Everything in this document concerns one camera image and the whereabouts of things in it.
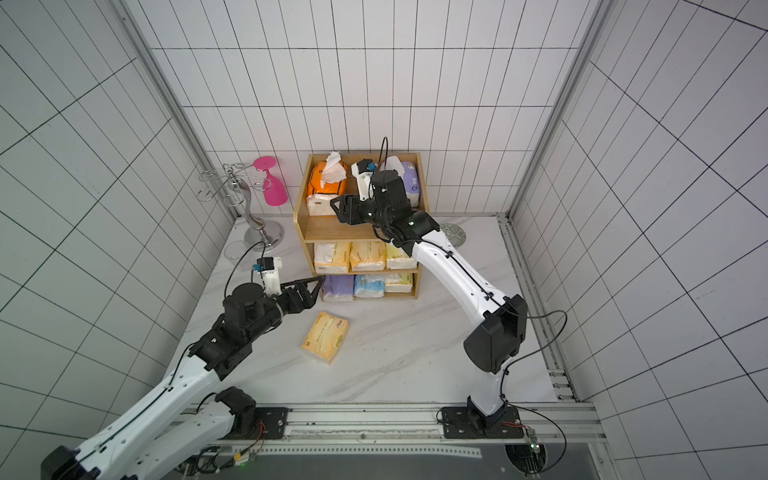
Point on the pink wine glass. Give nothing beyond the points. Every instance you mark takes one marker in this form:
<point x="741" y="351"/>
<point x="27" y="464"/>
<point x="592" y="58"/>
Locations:
<point x="273" y="189"/>

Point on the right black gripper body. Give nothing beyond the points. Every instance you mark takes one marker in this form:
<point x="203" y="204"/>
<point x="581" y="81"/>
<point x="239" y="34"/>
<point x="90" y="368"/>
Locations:
<point x="363" y="209"/>

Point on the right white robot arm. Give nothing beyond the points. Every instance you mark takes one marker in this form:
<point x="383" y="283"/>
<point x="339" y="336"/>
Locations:
<point x="499" y="321"/>

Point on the white-yellow tissue pack middle-right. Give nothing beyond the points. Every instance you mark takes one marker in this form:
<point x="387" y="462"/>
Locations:
<point x="398" y="259"/>

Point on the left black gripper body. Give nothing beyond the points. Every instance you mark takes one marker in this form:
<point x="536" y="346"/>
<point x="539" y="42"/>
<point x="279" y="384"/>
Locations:
<point x="288" y="303"/>

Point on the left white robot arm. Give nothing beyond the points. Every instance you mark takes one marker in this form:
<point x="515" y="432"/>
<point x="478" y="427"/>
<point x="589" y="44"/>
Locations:
<point x="190" y="408"/>

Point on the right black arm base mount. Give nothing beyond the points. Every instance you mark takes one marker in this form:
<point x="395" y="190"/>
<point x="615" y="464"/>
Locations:
<point x="480" y="420"/>

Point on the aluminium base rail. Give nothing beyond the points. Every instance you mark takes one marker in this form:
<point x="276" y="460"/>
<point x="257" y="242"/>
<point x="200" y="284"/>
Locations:
<point x="426" y="428"/>

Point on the purple tissue pack bottom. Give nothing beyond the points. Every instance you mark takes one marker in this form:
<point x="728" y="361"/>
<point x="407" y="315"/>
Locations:
<point x="338" y="288"/>

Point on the purple tissue pack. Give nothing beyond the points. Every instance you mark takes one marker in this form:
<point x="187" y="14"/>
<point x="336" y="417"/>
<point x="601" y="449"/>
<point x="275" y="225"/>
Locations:
<point x="409" y="174"/>
<point x="338" y="288"/>

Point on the yellow tissue pack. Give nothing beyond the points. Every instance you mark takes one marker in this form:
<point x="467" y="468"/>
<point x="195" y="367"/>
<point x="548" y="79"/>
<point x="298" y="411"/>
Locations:
<point x="325" y="337"/>

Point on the beige tissue pack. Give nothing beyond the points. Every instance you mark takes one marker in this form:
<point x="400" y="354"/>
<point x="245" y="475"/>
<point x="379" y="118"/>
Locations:
<point x="367" y="256"/>
<point x="331" y="258"/>

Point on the silver glass holder stand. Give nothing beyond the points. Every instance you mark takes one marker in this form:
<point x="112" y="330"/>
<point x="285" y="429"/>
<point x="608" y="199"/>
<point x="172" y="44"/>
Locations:
<point x="236" y="185"/>

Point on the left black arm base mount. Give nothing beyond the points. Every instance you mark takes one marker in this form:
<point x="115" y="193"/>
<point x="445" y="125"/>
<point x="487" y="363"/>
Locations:
<point x="249" y="419"/>

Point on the blue tissue pack bottom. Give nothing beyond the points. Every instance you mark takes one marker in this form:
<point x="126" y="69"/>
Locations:
<point x="369" y="287"/>

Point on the orange tissue pack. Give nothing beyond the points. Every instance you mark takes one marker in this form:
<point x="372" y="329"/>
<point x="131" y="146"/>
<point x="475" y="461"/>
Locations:
<point x="327" y="181"/>

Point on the patterned ceramic bowl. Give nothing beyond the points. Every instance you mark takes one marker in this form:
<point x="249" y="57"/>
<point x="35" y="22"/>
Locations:
<point x="455" y="234"/>

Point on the wooden three-tier shelf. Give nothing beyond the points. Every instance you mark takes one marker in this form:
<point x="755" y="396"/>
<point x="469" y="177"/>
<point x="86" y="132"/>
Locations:
<point x="325" y="229"/>

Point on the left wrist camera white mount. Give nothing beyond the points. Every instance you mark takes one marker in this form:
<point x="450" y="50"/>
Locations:
<point x="269" y="270"/>

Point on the clear plastic cup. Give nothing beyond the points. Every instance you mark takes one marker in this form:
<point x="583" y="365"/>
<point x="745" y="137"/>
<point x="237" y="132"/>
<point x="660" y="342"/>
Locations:
<point x="234" y="251"/>

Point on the yellow-white tissue pack bottom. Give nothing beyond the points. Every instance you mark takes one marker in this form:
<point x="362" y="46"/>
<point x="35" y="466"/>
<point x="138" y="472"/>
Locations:
<point x="399" y="283"/>

